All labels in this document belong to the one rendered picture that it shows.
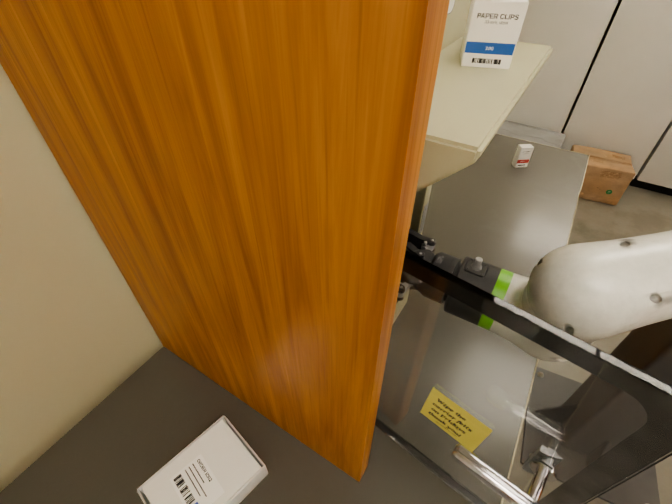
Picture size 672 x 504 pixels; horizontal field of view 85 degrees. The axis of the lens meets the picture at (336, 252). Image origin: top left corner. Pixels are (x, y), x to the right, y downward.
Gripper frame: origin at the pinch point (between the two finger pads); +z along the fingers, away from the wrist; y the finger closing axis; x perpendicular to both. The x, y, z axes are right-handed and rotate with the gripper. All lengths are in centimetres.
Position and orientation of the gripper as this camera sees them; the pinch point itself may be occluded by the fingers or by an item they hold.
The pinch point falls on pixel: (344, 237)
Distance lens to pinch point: 66.6
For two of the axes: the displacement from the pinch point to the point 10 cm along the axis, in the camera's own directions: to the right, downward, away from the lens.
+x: 0.0, 7.3, 6.8
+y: -5.3, 5.8, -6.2
